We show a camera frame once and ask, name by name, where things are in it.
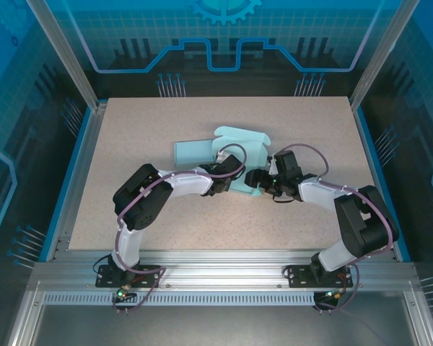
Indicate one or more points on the aluminium frame post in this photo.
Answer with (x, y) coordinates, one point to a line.
(70, 57)
(382, 54)

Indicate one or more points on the small connector with LEDs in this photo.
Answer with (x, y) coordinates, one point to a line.
(123, 292)
(333, 293)

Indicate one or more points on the blue table edge strip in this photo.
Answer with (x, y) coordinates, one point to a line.
(369, 144)
(73, 162)

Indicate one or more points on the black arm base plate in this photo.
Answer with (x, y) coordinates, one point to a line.
(299, 275)
(148, 277)

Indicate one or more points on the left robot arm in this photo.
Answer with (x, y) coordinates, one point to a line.
(187, 182)

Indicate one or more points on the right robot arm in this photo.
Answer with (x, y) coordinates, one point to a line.
(321, 194)

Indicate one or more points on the aluminium side rail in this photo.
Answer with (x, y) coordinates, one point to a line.
(84, 162)

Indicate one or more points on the light blue paper box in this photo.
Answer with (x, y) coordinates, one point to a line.
(193, 153)
(238, 138)

